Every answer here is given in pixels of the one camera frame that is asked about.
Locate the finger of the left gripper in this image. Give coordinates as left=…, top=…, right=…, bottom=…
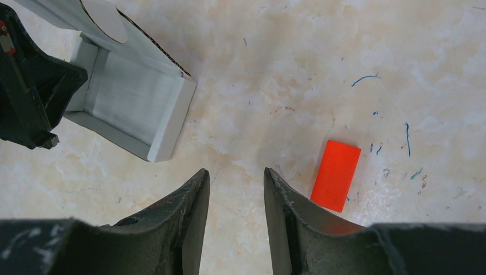
left=15, top=24, right=88, bottom=128

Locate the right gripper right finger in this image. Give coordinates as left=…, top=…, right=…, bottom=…
left=264, top=168, right=485, bottom=274

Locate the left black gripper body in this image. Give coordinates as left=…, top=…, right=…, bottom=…
left=1, top=3, right=59, bottom=150

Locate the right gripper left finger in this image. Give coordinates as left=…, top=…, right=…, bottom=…
left=1, top=169, right=210, bottom=274

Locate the small red block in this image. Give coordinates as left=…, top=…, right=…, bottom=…
left=310, top=140, right=361, bottom=213

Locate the white cardboard box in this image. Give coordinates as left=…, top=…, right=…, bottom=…
left=21, top=1, right=197, bottom=163

